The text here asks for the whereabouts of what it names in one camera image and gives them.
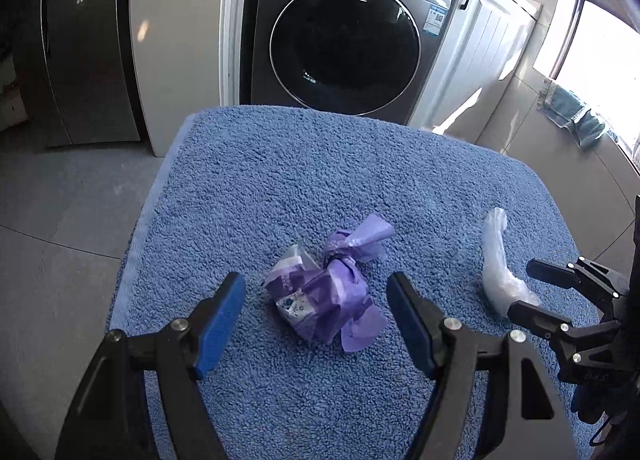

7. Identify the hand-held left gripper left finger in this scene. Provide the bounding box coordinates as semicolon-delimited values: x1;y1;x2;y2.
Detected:
55;271;247;460

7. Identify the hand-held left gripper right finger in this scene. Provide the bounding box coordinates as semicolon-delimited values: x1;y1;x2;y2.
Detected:
386;271;583;460

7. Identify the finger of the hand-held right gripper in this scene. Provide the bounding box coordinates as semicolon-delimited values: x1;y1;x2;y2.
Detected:
526;256;631;299
506;300;622;384

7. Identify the clear plastic bag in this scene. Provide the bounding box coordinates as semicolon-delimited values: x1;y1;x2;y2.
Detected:
480;207;543;317

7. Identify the purple plastic bag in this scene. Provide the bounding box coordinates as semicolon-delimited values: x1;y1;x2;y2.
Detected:
262;212;393;353

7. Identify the person's right hand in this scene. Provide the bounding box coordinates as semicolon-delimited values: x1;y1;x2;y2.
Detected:
571;381;610;424

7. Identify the blue terry towel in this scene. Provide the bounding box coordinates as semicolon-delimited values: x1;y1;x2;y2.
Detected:
105;105;608;460

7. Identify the window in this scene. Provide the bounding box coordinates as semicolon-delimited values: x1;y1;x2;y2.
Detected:
532;0;640;161

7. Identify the white cabinet door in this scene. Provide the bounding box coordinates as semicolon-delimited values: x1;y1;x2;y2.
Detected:
407;0;543;141

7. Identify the grey front-load washing machine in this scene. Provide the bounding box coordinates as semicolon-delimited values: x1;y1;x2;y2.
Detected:
250;0;463;125

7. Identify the dark grey refrigerator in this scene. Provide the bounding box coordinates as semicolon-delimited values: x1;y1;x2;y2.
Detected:
12;0;143;148

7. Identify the black cable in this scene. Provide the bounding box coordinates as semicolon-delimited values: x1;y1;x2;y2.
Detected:
589;417;618;447

